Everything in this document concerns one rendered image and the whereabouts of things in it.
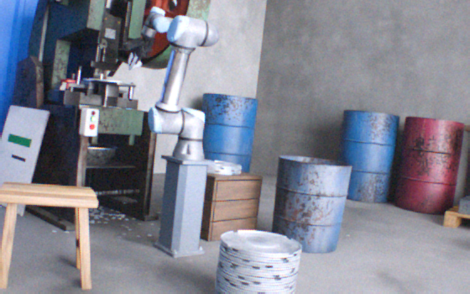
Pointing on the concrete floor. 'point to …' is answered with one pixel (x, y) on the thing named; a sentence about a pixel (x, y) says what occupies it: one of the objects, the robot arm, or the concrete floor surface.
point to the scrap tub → (310, 202)
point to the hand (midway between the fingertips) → (129, 67)
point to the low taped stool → (74, 195)
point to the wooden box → (230, 204)
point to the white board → (21, 144)
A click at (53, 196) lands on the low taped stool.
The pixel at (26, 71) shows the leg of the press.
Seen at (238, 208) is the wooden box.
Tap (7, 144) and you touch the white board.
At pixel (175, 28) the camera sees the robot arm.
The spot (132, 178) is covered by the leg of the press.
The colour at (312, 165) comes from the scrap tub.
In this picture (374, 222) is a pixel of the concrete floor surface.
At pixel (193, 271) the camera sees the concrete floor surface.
